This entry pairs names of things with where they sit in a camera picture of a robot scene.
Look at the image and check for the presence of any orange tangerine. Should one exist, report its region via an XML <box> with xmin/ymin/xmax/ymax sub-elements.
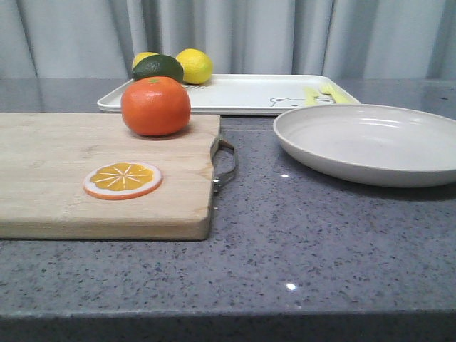
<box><xmin>120</xmin><ymin>76</ymin><xmax>191</xmax><ymax>136</ymax></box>

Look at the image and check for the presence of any cream round plate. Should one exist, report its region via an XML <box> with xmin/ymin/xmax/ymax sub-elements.
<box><xmin>273</xmin><ymin>104</ymin><xmax>455</xmax><ymax>188</ymax></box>

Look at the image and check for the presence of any white rectangular tray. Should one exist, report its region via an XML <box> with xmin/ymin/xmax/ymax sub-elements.
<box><xmin>98</xmin><ymin>74</ymin><xmax>359</xmax><ymax>116</ymax></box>

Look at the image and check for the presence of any orange slice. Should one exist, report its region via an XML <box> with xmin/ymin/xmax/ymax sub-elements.
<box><xmin>83</xmin><ymin>162</ymin><xmax>162</xmax><ymax>200</ymax></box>

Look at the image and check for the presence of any yellow lemon right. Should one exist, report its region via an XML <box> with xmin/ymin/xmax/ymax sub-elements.
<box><xmin>176</xmin><ymin>48</ymin><xmax>213</xmax><ymax>85</ymax></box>

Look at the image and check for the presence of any yellow lemon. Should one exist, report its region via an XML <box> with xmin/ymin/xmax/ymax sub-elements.
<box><xmin>176</xmin><ymin>48</ymin><xmax>213</xmax><ymax>85</ymax></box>
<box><xmin>131</xmin><ymin>51</ymin><xmax>157</xmax><ymax>70</ymax></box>

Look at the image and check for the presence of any yellow plastic knife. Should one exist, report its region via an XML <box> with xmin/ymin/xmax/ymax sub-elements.
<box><xmin>304</xmin><ymin>87</ymin><xmax>320</xmax><ymax>106</ymax></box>

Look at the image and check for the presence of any yellow plastic fork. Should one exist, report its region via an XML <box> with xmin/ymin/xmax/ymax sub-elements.
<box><xmin>319</xmin><ymin>83</ymin><xmax>353</xmax><ymax>104</ymax></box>

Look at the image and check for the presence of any green lime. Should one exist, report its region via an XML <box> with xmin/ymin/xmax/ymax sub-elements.
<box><xmin>133</xmin><ymin>54</ymin><xmax>184</xmax><ymax>83</ymax></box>

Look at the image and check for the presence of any yellow lemon left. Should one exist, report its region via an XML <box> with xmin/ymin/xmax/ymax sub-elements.
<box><xmin>131</xmin><ymin>51</ymin><xmax>157</xmax><ymax>70</ymax></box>

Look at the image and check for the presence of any wooden cutting board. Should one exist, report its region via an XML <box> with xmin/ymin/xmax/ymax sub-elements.
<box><xmin>1</xmin><ymin>113</ymin><xmax>220</xmax><ymax>240</ymax></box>

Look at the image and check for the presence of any grey curtain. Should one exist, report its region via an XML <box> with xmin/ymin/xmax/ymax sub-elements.
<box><xmin>1</xmin><ymin>1</ymin><xmax>455</xmax><ymax>79</ymax></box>

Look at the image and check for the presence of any metal cutting board handle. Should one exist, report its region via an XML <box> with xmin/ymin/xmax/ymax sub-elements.
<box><xmin>211</xmin><ymin>135</ymin><xmax>238</xmax><ymax>194</ymax></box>

